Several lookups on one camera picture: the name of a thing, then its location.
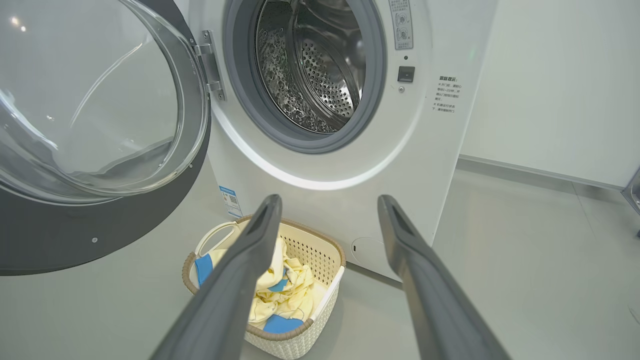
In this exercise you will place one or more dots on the stainless steel washing machine drum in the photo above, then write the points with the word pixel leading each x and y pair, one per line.
pixel 310 75

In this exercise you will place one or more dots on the grey icon instruction sticker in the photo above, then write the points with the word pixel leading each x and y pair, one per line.
pixel 401 25

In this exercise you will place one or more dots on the round white filter access cover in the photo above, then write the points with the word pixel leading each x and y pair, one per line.
pixel 367 252

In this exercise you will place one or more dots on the blue energy label sticker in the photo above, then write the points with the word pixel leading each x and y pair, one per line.
pixel 230 202

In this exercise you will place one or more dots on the cream garment with blue cuffs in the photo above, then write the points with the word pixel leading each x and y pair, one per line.
pixel 282 324
pixel 295 280

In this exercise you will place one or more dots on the cream perforated basket brown rim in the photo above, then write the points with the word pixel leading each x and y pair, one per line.
pixel 320 260

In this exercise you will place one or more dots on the grey rubber door gasket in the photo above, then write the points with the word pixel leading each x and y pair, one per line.
pixel 240 75

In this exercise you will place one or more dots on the white front-load washing machine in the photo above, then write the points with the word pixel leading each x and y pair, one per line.
pixel 325 170

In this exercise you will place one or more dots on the black door latch socket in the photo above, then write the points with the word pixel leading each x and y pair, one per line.
pixel 406 74

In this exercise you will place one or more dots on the printed warning text label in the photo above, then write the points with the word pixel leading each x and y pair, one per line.
pixel 446 95

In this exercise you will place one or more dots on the washing machine door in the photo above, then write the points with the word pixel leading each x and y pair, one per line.
pixel 100 230

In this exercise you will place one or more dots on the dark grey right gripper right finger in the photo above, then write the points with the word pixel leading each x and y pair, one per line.
pixel 440 310

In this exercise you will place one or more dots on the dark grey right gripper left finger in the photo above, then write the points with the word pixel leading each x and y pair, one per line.
pixel 225 310

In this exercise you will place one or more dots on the silver metal door hinge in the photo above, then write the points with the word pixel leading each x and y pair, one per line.
pixel 212 65

